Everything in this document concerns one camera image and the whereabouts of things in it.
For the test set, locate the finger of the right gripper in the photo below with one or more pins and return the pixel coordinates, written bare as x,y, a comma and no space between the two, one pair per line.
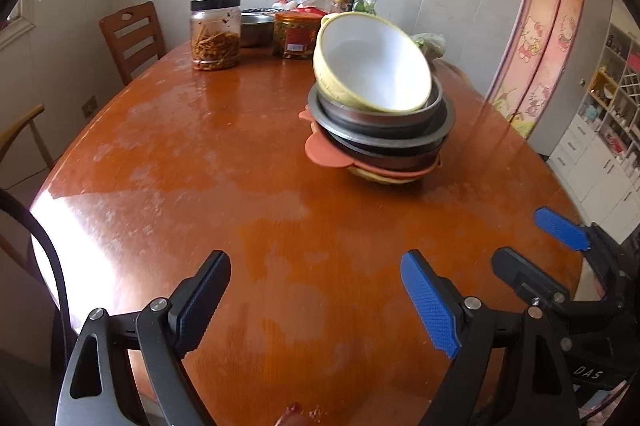
612,266
542,294

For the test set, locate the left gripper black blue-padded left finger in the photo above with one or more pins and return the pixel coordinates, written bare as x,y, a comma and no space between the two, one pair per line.
99,387

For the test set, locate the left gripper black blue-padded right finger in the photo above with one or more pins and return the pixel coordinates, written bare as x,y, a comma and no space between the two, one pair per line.
534,386

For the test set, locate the yellow scalloped plate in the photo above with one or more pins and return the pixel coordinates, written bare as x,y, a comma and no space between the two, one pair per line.
378,175

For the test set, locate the large steel bowl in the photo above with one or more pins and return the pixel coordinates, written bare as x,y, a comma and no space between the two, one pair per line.
436,131

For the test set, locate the small steel bowl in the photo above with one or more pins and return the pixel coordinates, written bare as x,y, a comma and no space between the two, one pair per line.
382,124

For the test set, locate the orange silicone plate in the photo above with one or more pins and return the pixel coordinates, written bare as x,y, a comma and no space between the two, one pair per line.
320,151

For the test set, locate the cream bowl with handle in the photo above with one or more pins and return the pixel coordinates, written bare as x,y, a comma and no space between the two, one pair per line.
367,63

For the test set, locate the shallow steel pan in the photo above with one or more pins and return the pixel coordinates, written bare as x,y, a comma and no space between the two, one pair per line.
393,159

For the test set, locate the white display cabinet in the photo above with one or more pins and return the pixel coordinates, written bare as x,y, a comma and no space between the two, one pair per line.
597,158

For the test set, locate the hello kitty pink door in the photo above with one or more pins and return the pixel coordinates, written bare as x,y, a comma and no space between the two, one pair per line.
534,61

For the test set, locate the curved-back wooden chair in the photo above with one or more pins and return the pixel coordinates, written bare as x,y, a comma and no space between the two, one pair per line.
25,158

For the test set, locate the green vegetables in bag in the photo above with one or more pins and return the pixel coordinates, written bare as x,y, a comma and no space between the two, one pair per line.
432,46

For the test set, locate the brown slatted wooden chair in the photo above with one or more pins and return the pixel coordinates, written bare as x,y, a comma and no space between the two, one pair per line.
133,36

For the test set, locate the clear jar black lid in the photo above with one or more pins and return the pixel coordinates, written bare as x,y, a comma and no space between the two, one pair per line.
215,34

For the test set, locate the steel basin behind jars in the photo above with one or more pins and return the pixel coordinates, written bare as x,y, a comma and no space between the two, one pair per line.
256,28

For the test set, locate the orange-lid pickle jar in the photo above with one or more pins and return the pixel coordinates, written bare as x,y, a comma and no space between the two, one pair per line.
294,34

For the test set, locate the dark sauce bottle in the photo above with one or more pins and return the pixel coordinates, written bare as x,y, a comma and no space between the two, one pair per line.
339,6

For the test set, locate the red white plastic bag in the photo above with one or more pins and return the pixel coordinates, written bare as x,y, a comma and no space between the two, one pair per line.
321,7

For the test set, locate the wall power socket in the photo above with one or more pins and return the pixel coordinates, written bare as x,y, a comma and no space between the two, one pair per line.
90,108

